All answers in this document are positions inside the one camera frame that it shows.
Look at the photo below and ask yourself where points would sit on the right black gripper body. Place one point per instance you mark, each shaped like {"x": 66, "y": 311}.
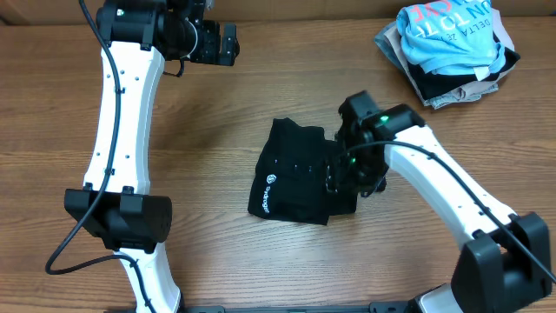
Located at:
{"x": 332, "y": 182}

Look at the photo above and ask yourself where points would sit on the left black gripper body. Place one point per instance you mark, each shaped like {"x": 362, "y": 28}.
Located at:
{"x": 215, "y": 43}

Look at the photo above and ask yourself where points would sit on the black t-shirt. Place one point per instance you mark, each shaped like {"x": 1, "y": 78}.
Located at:
{"x": 289, "y": 183}

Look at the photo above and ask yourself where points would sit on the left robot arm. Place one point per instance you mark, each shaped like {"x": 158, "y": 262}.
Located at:
{"x": 115, "y": 203}

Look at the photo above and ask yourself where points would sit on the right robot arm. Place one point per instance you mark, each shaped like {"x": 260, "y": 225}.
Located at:
{"x": 505, "y": 259}

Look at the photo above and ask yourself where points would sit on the black folded garment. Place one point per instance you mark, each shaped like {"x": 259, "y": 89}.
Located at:
{"x": 431, "y": 85}

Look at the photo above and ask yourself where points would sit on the beige folded garment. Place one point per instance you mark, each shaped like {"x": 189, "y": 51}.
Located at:
{"x": 500, "y": 36}

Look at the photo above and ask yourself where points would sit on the light blue printed t-shirt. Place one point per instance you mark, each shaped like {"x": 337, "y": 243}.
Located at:
{"x": 451, "y": 37}

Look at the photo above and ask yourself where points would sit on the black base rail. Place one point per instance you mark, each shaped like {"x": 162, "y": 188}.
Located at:
{"x": 295, "y": 309}

